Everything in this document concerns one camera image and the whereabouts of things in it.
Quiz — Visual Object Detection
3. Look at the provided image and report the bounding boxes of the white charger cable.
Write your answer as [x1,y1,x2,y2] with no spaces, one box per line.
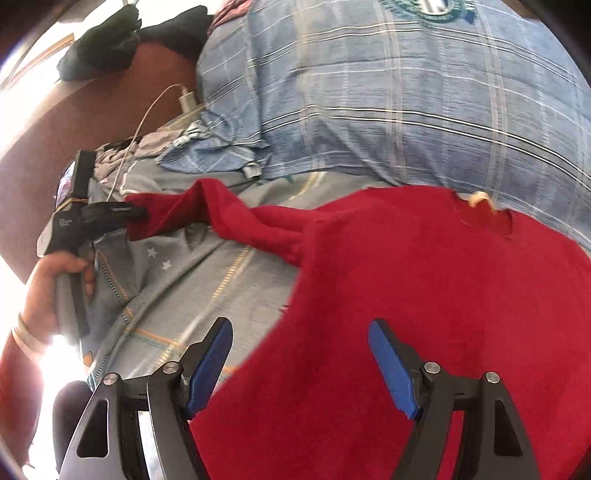
[105,82,187,203]

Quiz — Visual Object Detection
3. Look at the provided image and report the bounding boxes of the white charger plug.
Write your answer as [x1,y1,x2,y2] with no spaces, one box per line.
[178,87,197,114]

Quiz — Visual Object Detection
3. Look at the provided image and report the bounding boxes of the grey patterned bed sheet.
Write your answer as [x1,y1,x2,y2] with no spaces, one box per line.
[80,126,394,393]

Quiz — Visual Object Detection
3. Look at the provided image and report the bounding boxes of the red sleeve left forearm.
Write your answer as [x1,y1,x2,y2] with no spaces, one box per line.
[0,334,43,467]

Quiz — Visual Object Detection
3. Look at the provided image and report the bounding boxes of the blue plaid pillow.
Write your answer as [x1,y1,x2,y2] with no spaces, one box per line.
[159,1,590,246]

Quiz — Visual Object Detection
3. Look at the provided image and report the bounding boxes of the person's left hand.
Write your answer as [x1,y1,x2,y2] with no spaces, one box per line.
[20,251,95,344]

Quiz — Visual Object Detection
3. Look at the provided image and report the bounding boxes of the dark clothes pile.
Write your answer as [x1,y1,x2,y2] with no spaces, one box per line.
[57,4,213,82]

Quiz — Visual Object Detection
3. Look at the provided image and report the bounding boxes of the red knit sweater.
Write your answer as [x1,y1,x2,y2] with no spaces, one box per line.
[128,179,590,479]

